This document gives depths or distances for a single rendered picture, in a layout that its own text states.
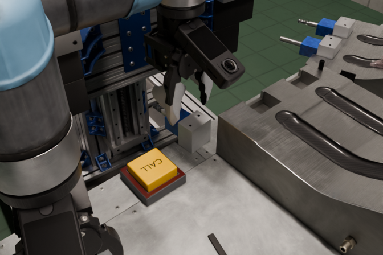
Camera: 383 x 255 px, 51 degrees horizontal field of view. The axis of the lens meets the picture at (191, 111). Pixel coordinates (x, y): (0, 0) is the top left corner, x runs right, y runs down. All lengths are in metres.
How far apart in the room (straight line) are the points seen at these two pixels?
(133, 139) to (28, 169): 1.10
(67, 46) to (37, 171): 0.54
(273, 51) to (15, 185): 2.36
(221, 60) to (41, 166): 0.34
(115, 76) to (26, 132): 0.79
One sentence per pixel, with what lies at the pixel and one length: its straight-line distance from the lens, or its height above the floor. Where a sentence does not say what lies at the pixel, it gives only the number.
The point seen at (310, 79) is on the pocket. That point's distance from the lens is 0.81.
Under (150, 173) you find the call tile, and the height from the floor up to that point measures 0.84.
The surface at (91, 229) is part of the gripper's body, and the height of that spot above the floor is 1.00.
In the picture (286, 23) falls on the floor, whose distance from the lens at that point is 2.96.
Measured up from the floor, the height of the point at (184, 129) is 0.85.
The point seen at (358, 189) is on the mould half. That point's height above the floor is 0.90.
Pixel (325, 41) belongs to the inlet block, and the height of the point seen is 0.88.
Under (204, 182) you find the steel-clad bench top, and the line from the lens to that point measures 0.69.
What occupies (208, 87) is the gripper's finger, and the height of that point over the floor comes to 0.91.
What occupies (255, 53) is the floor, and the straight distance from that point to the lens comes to 2.56.
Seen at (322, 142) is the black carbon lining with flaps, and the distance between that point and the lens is 0.67.
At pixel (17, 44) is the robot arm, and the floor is 1.20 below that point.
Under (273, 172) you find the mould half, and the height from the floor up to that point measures 0.86.
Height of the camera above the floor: 1.33
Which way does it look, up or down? 40 degrees down
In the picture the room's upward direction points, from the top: straight up
